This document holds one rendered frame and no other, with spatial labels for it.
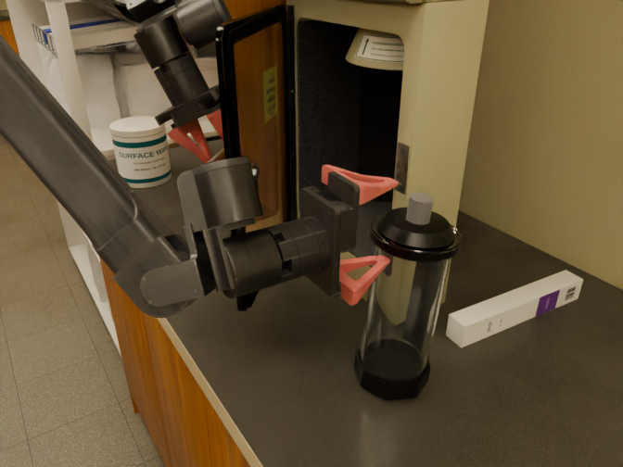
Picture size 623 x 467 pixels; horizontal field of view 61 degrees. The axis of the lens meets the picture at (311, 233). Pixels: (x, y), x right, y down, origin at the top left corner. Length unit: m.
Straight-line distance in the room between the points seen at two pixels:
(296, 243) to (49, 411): 1.79
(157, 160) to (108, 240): 0.87
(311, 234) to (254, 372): 0.31
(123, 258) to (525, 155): 0.85
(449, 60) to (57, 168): 0.48
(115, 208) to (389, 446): 0.42
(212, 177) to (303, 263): 0.12
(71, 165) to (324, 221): 0.24
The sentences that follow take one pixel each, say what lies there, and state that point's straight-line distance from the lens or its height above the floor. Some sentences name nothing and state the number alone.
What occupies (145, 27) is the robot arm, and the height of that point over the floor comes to 1.38.
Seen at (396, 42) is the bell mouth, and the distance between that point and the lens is 0.78.
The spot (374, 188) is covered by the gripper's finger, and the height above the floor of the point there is 1.26.
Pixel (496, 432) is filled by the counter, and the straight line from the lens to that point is 0.73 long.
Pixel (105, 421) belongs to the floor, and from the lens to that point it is 2.10.
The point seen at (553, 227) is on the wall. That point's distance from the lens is 1.14.
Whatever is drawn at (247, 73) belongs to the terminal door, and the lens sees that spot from 0.72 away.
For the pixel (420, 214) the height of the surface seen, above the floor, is 1.20.
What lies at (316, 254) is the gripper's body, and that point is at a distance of 0.51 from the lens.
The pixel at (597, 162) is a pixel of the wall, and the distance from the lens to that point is 1.07.
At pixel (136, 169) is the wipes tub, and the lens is 1.36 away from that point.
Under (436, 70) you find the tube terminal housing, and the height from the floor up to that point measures 1.33.
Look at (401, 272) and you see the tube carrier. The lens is 0.62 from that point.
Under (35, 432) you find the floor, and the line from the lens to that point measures 2.16.
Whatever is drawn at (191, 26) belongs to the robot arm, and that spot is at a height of 1.38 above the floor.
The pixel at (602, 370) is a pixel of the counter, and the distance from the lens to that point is 0.87.
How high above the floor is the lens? 1.46
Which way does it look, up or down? 28 degrees down
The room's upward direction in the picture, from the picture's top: straight up
